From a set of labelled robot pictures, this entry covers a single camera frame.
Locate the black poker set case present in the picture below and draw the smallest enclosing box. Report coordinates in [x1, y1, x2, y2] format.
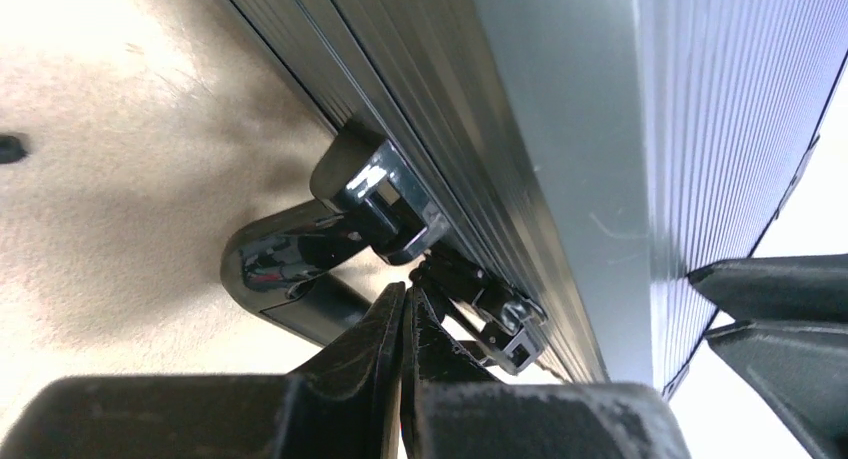
[220, 0, 847, 395]

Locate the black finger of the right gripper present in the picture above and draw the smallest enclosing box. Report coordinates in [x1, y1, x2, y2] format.
[687, 254, 847, 324]
[706, 321, 847, 458]

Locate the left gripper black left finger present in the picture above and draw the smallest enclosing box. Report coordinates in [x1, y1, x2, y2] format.
[1, 283, 406, 458]

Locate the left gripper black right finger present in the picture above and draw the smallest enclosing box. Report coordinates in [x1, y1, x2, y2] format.
[400, 287, 690, 458]

